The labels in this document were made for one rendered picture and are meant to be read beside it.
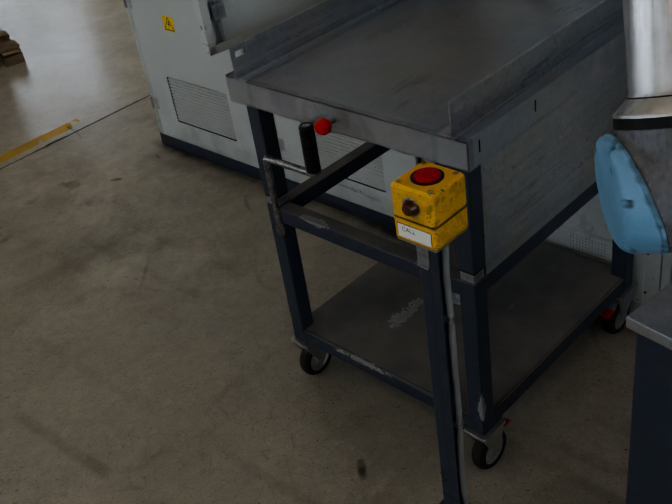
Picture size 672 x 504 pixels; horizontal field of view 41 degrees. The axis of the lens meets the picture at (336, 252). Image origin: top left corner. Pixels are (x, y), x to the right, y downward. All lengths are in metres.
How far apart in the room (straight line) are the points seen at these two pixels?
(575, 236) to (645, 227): 1.34
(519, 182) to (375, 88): 0.33
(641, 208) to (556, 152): 0.76
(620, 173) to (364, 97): 0.75
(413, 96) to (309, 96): 0.21
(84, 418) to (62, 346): 0.34
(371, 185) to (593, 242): 0.76
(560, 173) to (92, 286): 1.61
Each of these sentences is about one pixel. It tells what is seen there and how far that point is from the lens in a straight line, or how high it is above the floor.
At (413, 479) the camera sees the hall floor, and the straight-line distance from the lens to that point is 2.07.
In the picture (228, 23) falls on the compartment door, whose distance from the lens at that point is 2.10.
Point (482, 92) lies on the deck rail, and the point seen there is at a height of 0.89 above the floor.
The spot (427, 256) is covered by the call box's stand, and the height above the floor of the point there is 0.77.
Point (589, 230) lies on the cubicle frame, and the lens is 2.38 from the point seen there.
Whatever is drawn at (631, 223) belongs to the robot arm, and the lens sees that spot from 1.08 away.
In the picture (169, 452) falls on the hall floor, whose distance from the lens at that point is 2.27.
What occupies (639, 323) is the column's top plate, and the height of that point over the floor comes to 0.75.
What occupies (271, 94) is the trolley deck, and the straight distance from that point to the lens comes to 1.82.
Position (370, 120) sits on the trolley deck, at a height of 0.84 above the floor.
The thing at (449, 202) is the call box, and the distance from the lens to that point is 1.31.
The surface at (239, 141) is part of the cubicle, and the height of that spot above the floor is 0.15.
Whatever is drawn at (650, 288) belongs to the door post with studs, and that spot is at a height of 0.12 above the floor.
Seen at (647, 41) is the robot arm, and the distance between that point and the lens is 1.10.
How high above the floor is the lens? 1.55
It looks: 34 degrees down
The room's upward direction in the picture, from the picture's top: 9 degrees counter-clockwise
